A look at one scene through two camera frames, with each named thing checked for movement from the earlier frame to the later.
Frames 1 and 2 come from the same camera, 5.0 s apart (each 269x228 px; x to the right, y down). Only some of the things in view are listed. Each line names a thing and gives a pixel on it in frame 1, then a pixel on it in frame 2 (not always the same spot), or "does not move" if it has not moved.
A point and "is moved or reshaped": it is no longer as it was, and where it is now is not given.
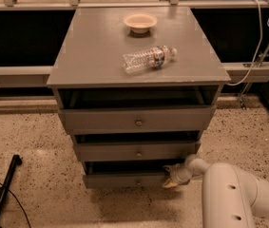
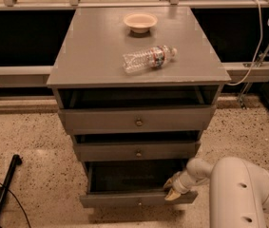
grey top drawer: [138, 120] does not move
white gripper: [177, 175] -> [181, 184]
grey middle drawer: [173, 151] does not move
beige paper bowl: [140, 23] does not move
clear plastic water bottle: [148, 58] does not move
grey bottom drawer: [125, 174] is moved or reshaped
